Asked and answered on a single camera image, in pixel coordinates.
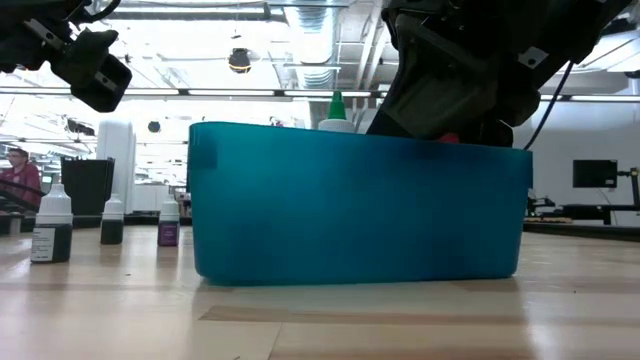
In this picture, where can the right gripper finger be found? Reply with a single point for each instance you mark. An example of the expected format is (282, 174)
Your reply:
(500, 125)
(435, 100)

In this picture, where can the large green-tipped coloring bottle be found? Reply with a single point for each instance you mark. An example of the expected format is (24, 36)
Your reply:
(337, 107)

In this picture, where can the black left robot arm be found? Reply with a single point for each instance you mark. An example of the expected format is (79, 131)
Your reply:
(20, 30)

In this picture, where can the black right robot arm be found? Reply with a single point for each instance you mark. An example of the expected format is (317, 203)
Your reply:
(590, 20)

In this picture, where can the small dark ceiling dome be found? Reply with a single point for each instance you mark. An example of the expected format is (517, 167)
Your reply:
(154, 126)

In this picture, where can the white column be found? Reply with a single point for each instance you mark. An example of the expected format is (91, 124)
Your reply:
(117, 150)

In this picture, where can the black box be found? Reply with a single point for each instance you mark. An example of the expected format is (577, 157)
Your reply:
(87, 187)

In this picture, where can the black background bench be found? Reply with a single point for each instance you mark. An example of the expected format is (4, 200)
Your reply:
(585, 207)

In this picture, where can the person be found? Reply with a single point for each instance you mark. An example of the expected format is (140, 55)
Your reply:
(22, 177)

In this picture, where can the long ceiling light strip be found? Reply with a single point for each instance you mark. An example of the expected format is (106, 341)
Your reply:
(225, 92)

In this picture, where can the blue plastic bin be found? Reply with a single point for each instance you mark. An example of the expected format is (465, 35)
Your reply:
(350, 215)

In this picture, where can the round black hanging fixture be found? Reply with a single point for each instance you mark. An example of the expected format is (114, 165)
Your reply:
(239, 60)

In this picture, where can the small white-capped dropper bottle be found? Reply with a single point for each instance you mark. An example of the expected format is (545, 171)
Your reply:
(51, 245)
(112, 232)

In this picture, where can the small purple dropper bottle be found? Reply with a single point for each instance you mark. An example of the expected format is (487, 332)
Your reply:
(168, 234)

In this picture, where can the black wall monitor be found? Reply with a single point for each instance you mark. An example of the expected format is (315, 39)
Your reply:
(595, 174)

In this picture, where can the silver ventilation duct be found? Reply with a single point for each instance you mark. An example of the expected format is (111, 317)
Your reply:
(312, 45)

